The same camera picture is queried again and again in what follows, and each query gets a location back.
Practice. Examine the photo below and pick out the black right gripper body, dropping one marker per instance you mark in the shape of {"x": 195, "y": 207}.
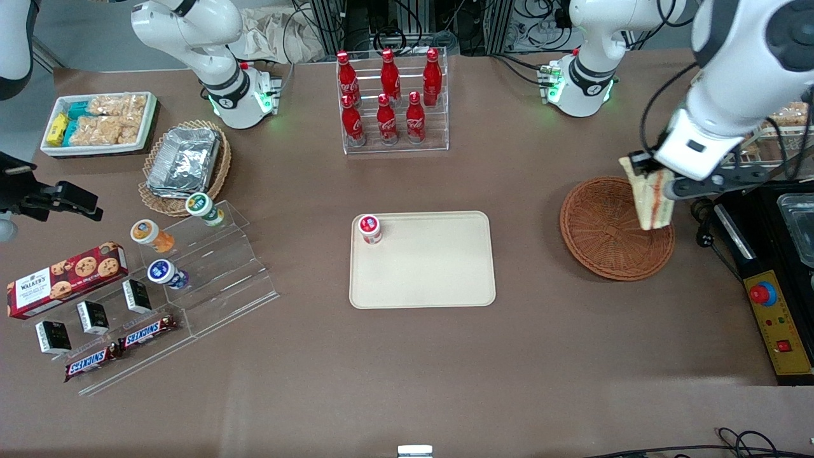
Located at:
{"x": 18, "y": 188}

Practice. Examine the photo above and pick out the triangle sandwich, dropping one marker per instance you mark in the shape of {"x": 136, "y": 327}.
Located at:
{"x": 652, "y": 203}

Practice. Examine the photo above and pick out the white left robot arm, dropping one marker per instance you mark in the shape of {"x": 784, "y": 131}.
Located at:
{"x": 744, "y": 57}

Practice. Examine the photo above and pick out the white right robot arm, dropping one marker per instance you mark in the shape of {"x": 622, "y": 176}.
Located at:
{"x": 216, "y": 63}

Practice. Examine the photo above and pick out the oval light wicker basket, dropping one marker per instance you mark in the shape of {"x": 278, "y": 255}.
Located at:
{"x": 152, "y": 200}

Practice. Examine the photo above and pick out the round brown wicker basket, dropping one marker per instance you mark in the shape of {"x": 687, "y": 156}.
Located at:
{"x": 598, "y": 235}

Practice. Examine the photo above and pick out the cream plastic tray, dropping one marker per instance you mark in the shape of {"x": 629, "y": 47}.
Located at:
{"x": 432, "y": 267}

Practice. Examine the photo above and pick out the yellow snack packet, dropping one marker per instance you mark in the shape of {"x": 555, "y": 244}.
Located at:
{"x": 57, "y": 129}

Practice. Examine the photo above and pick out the white snack bin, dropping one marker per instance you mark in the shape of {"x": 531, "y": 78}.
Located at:
{"x": 102, "y": 150}

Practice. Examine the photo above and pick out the teal snack packet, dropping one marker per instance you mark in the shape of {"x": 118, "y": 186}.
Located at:
{"x": 71, "y": 132}
{"x": 77, "y": 110}

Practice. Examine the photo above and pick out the rice cracker pack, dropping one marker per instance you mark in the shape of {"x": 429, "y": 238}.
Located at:
{"x": 792, "y": 114}
{"x": 105, "y": 130}
{"x": 117, "y": 105}

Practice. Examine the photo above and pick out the orange yogurt cup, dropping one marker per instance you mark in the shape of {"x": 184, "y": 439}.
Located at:
{"x": 147, "y": 232}

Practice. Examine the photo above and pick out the red Walkers cookie box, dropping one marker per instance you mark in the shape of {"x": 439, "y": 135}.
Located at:
{"x": 63, "y": 280}

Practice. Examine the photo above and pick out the clear metal-rimmed container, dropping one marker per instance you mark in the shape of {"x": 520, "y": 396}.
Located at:
{"x": 800, "y": 229}

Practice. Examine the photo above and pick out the blue lid yogurt cup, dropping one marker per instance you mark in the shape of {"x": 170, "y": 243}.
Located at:
{"x": 162, "y": 272}

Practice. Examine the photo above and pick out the small black box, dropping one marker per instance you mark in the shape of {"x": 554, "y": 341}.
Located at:
{"x": 137, "y": 296}
{"x": 93, "y": 318}
{"x": 54, "y": 337}

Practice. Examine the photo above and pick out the stacked foil containers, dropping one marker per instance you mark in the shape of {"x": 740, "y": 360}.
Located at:
{"x": 184, "y": 159}

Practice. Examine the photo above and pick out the green lid yogurt cup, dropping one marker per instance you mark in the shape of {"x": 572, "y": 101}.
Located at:
{"x": 200, "y": 205}

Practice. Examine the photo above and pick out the Snickers bar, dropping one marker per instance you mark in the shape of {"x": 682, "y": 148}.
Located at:
{"x": 146, "y": 332}
{"x": 89, "y": 362}

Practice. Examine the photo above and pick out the black sealing machine yellow panel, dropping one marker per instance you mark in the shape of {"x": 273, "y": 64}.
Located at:
{"x": 779, "y": 318}

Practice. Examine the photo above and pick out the clear acrylic stepped stand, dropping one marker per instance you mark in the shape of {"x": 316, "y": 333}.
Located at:
{"x": 229, "y": 273}

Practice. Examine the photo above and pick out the red cola bottle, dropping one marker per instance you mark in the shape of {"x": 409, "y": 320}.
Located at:
{"x": 432, "y": 76}
{"x": 415, "y": 121}
{"x": 347, "y": 76}
{"x": 386, "y": 122}
{"x": 353, "y": 124}
{"x": 390, "y": 76}

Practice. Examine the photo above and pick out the clear acrylic bottle rack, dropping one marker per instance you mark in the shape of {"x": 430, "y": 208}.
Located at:
{"x": 394, "y": 147}

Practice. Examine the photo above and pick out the beige crumpled bag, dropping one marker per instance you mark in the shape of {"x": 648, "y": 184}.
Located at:
{"x": 267, "y": 35}

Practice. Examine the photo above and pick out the red lid yogurt cup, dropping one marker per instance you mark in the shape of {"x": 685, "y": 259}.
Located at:
{"x": 369, "y": 227}

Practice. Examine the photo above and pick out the small white box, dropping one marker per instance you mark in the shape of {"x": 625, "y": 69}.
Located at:
{"x": 415, "y": 451}

